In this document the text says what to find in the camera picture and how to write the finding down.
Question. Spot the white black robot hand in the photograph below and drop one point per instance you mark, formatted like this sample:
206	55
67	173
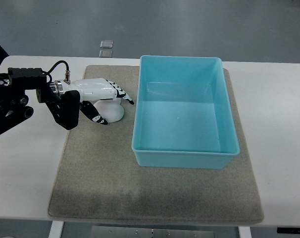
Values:
94	89

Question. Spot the black table control panel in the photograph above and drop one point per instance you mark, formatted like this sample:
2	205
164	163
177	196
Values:
294	231

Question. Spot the upper floor socket plate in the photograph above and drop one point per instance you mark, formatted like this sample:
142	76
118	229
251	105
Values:
106	44

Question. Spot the blue plastic box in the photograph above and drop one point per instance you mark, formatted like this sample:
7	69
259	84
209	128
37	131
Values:
183	114

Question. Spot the metal table base plate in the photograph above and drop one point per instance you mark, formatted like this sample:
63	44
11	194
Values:
122	232

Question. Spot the lower floor socket plate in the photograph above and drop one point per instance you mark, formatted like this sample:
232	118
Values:
105	54

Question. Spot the grey felt mat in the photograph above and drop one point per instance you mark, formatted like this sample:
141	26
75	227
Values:
99	179

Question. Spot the floor socket plate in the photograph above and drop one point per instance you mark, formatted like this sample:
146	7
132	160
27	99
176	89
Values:
105	54
106	44

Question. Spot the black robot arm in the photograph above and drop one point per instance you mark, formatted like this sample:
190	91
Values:
14	107

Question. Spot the white bunny toy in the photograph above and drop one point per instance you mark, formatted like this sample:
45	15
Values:
111	110

